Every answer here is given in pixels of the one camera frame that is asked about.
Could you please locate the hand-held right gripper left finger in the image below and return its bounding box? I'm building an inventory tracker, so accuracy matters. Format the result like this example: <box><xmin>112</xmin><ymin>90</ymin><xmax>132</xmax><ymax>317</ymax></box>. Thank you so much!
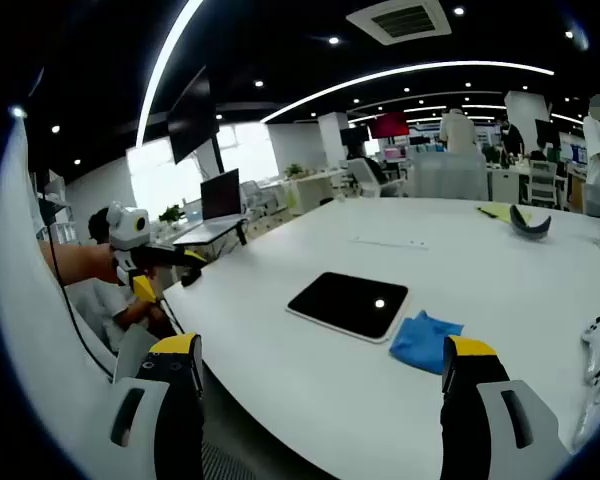
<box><xmin>99</xmin><ymin>332</ymin><xmax>206</xmax><ymax>480</ymax></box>

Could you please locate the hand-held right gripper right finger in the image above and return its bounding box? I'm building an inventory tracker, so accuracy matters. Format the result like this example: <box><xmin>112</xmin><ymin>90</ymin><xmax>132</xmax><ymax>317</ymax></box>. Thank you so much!
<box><xmin>439</xmin><ymin>334</ymin><xmax>579</xmax><ymax>480</ymax></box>

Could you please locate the blue cleaning cloth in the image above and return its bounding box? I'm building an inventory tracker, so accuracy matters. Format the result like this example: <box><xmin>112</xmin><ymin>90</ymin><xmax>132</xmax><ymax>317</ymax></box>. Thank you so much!
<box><xmin>388</xmin><ymin>309</ymin><xmax>465</xmax><ymax>376</ymax></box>

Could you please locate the black tablet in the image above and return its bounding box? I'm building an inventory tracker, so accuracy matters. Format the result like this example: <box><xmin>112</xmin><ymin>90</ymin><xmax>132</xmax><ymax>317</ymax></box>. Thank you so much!
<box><xmin>285</xmin><ymin>271</ymin><xmax>410</xmax><ymax>345</ymax></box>

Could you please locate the yellow cloth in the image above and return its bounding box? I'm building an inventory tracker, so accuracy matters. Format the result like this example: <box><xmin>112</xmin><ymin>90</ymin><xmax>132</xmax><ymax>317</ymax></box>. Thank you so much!
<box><xmin>475</xmin><ymin>200</ymin><xmax>532</xmax><ymax>225</ymax></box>

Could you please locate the laptop on stand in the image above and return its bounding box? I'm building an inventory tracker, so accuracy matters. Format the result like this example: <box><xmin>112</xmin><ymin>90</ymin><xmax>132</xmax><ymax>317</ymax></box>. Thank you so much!
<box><xmin>172</xmin><ymin>168</ymin><xmax>250</xmax><ymax>247</ymax></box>

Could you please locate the hanging black monitor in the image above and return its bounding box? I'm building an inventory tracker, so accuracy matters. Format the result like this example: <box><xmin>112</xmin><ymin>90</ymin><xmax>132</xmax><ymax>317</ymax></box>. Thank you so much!
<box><xmin>166</xmin><ymin>66</ymin><xmax>222</xmax><ymax>165</ymax></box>

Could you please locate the white game controller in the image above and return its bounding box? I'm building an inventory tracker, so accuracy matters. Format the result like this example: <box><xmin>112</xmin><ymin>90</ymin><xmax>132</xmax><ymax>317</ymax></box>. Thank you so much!
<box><xmin>572</xmin><ymin>315</ymin><xmax>600</xmax><ymax>451</ymax></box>

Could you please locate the white strip on table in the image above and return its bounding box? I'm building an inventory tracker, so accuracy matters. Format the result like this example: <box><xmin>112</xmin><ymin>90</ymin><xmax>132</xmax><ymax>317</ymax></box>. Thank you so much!
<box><xmin>349</xmin><ymin>234</ymin><xmax>430</xmax><ymax>251</ymax></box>

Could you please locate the grey curved headband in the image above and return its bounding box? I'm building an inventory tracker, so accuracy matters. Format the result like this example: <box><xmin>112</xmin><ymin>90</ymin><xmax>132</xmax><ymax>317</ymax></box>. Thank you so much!
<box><xmin>508</xmin><ymin>203</ymin><xmax>553</xmax><ymax>242</ymax></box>

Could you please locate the white mesh office chair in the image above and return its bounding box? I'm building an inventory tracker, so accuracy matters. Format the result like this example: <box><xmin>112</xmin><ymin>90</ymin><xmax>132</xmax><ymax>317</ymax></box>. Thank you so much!
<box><xmin>346</xmin><ymin>158</ymin><xmax>400</xmax><ymax>199</ymax></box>

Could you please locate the grey desk partition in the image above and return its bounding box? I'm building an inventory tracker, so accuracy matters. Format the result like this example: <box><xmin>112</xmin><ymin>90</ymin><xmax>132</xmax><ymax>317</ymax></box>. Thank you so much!
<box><xmin>408</xmin><ymin>149</ymin><xmax>490</xmax><ymax>202</ymax></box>

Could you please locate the ceiling air vent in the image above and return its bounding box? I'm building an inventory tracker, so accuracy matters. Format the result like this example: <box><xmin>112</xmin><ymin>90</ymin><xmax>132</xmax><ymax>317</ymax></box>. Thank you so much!
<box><xmin>345</xmin><ymin>0</ymin><xmax>453</xmax><ymax>47</ymax></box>

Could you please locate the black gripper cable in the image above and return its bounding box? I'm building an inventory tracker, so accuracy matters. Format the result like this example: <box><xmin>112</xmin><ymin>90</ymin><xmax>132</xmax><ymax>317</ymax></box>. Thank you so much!
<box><xmin>47</xmin><ymin>238</ymin><xmax>117</xmax><ymax>379</ymax></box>

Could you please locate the red wall screen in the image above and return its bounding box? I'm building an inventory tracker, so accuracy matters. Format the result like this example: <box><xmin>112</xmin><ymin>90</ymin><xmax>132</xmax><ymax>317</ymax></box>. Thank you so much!
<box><xmin>368</xmin><ymin>111</ymin><xmax>412</xmax><ymax>140</ymax></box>

